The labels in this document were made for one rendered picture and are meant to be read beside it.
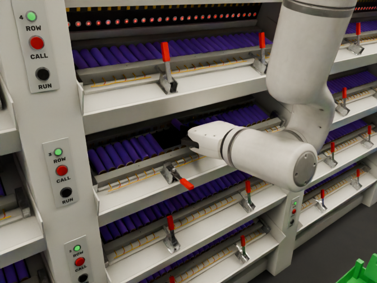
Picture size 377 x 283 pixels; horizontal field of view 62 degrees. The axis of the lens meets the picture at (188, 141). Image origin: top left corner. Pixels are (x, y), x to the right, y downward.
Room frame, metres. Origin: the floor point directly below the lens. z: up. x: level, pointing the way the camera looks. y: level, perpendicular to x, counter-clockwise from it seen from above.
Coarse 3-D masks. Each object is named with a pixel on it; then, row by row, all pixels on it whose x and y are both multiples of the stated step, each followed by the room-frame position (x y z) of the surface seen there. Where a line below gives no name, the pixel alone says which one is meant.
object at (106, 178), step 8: (272, 120) 0.85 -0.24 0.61; (280, 120) 0.86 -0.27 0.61; (256, 128) 0.80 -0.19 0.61; (264, 128) 0.82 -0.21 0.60; (176, 152) 0.65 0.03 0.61; (184, 152) 0.66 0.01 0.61; (192, 152) 0.67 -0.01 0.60; (144, 160) 0.61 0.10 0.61; (152, 160) 0.61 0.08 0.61; (160, 160) 0.62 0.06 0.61; (168, 160) 0.63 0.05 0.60; (176, 160) 0.65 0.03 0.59; (184, 160) 0.65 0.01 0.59; (120, 168) 0.57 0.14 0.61; (128, 168) 0.58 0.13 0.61; (136, 168) 0.58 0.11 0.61; (144, 168) 0.59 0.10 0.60; (152, 168) 0.60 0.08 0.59; (96, 176) 0.54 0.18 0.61; (104, 176) 0.55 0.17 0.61; (112, 176) 0.55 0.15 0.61; (120, 176) 0.56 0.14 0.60; (128, 176) 0.57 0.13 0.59; (104, 184) 0.54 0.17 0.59; (120, 184) 0.55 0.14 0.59; (128, 184) 0.56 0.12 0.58
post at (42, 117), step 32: (0, 0) 0.43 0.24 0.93; (64, 0) 0.48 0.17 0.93; (0, 32) 0.43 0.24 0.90; (64, 32) 0.48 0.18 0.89; (0, 64) 0.44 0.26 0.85; (64, 64) 0.47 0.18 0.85; (32, 96) 0.44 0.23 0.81; (64, 96) 0.47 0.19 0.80; (32, 128) 0.44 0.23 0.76; (64, 128) 0.46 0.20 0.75; (32, 160) 0.43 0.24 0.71; (32, 192) 0.45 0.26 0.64; (64, 224) 0.44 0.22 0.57; (96, 224) 0.48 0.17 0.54; (64, 256) 0.44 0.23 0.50; (96, 256) 0.47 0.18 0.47
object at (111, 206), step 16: (256, 96) 0.97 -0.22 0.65; (224, 112) 0.88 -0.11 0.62; (272, 112) 0.89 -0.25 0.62; (288, 112) 0.87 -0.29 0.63; (112, 144) 0.66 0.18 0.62; (192, 160) 0.67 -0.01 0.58; (208, 160) 0.68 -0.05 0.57; (144, 176) 0.59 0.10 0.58; (160, 176) 0.60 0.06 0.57; (192, 176) 0.62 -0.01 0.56; (208, 176) 0.65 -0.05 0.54; (96, 192) 0.53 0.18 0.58; (112, 192) 0.54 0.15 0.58; (128, 192) 0.55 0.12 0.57; (144, 192) 0.55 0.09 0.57; (160, 192) 0.57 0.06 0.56; (176, 192) 0.60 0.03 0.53; (96, 208) 0.48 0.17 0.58; (112, 208) 0.50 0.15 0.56; (128, 208) 0.53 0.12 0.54; (144, 208) 0.56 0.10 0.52
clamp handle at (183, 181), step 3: (174, 168) 0.59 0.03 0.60; (171, 171) 0.59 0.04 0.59; (171, 174) 0.59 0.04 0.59; (174, 174) 0.59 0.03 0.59; (177, 174) 0.59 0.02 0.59; (177, 177) 0.57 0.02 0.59; (180, 177) 0.58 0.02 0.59; (180, 180) 0.56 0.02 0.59; (183, 180) 0.56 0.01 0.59; (186, 180) 0.56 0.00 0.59; (183, 183) 0.55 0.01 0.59; (186, 183) 0.55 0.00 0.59; (189, 183) 0.55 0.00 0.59; (186, 186) 0.55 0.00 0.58; (189, 186) 0.54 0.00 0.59; (192, 186) 0.54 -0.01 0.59; (189, 189) 0.54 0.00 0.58
